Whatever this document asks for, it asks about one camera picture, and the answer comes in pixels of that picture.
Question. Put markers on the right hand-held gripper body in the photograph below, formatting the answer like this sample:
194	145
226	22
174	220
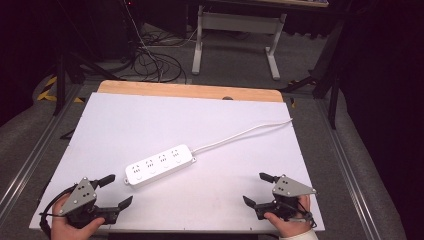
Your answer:
289	189

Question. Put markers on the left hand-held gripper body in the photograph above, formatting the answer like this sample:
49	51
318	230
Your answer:
78	197

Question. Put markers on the white power strip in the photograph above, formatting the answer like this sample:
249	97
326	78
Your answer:
160	165

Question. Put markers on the person's left hand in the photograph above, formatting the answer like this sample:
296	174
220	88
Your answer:
65	228

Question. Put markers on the person's right hand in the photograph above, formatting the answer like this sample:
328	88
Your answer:
293	226

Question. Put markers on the white board table cover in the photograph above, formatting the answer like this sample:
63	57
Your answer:
166	116

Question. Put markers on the black metal stand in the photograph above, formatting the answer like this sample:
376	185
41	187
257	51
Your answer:
60	86
333	100

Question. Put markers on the wooden desk top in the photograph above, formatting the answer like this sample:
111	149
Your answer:
300	3

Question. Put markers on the grey metal floor rail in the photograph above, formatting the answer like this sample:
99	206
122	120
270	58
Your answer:
346	186
30	160

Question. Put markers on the white metal desk frame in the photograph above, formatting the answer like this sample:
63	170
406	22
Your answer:
238	21

